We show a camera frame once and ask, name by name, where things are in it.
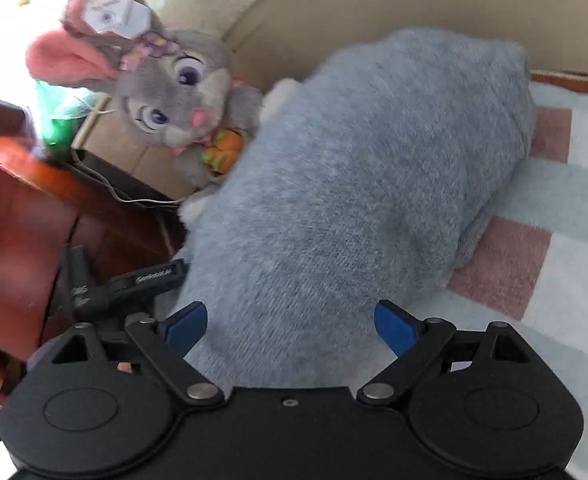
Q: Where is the thin white cable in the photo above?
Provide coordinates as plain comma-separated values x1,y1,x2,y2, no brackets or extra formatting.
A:
71,105,185,207

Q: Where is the checked printed blanket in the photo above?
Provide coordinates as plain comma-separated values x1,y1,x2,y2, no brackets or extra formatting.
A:
444,70,588,480

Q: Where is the red wooden drawer cabinet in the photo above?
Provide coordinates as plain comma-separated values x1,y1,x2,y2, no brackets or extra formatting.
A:
0,92,187,461

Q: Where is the green plastic bag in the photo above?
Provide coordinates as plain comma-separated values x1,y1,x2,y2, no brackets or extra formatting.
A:
34,80,95,151

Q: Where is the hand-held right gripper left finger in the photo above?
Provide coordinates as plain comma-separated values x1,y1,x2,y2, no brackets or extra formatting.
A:
44,301,226,406

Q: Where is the white hang tag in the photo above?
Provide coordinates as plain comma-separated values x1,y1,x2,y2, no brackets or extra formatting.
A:
85,0,150,38

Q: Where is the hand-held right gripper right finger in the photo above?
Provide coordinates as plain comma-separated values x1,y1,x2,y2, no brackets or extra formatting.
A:
356,300,537,405

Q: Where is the beige nightstand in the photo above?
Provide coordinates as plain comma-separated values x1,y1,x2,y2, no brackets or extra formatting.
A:
76,97,195,201

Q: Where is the grey plush rabbit toy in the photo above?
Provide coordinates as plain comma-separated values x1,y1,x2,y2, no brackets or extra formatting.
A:
25,0,300,226

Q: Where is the beige sofa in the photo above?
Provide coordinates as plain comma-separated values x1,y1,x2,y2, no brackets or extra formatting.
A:
224,0,588,96

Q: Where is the grey knit sweater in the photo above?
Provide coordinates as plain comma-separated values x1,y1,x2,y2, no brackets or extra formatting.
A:
176,27,535,391

